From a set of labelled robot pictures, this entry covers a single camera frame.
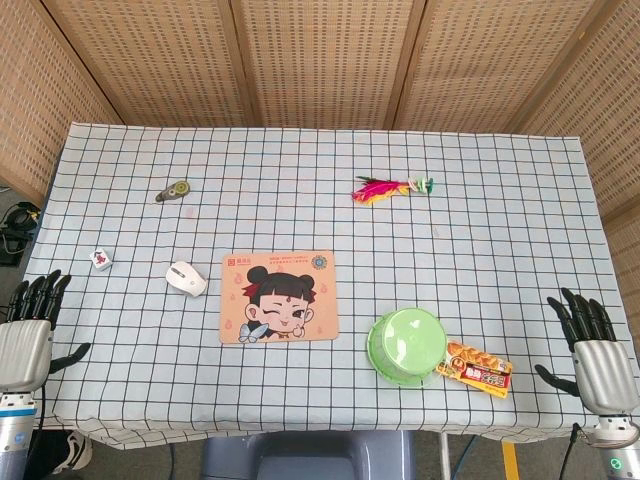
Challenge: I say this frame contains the black cable bundle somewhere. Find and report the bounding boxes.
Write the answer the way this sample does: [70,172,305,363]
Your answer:
[0,199,42,266]

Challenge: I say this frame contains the orange cartoon girl mouse pad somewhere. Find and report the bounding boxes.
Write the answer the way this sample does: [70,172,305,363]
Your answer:
[219,250,340,346]

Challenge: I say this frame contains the blue cable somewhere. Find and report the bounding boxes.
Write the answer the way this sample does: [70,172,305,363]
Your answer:
[458,434,477,480]

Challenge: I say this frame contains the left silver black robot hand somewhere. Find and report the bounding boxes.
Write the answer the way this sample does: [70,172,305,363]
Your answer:
[0,269,92,396]

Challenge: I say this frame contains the orange yellow snack package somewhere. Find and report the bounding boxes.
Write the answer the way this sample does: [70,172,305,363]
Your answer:
[435,339,514,399]

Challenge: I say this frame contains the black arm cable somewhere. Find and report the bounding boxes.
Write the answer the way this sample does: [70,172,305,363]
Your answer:
[563,422,589,480]

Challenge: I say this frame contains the woven wooden folding screen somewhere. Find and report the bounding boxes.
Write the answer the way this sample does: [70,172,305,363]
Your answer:
[0,0,640,281]

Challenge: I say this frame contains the white checked tablecloth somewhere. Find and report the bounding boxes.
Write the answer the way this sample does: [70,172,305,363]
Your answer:
[13,121,640,454]

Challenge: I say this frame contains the black white shoe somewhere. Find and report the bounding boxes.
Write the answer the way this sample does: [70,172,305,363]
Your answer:
[52,430,94,475]

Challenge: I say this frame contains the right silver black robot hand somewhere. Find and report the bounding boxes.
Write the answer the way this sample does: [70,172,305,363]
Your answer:
[533,287,640,417]

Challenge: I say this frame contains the white mahjong tile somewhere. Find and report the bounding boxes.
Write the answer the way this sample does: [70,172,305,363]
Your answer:
[89,246,113,272]

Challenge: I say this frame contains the green plastic bucket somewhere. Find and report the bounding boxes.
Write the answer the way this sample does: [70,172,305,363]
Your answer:
[367,308,449,390]

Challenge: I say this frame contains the white computer mouse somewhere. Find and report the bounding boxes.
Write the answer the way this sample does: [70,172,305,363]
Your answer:
[165,260,209,299]

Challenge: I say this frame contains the olive correction tape dispenser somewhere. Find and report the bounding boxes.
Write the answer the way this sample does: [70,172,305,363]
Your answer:
[154,180,192,204]

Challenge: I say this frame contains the colourful feather shuttlecock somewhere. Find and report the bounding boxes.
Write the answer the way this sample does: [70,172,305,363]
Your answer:
[350,174,435,206]

